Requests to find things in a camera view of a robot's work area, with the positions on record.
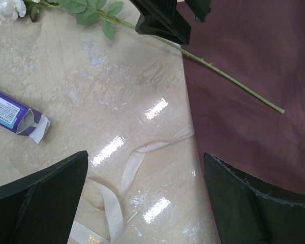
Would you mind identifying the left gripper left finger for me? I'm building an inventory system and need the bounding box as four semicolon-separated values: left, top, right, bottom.
0;150;88;243

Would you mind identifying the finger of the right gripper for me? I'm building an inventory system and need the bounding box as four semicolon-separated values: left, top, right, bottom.
130;0;191;45
185;0;211;22

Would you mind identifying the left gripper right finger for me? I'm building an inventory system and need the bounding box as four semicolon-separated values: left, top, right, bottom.
204;154;305;243

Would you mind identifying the cream ribbon gold lettering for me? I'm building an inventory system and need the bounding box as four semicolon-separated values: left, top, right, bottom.
70;124;194;243

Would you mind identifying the white rose stem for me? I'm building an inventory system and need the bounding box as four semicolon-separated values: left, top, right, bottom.
0;0;285;114

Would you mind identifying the red wrapping paper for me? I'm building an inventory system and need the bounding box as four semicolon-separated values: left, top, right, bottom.
177;0;305;195

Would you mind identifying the purple white toothpaste box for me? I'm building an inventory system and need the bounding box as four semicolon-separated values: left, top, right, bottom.
0;92;50;144

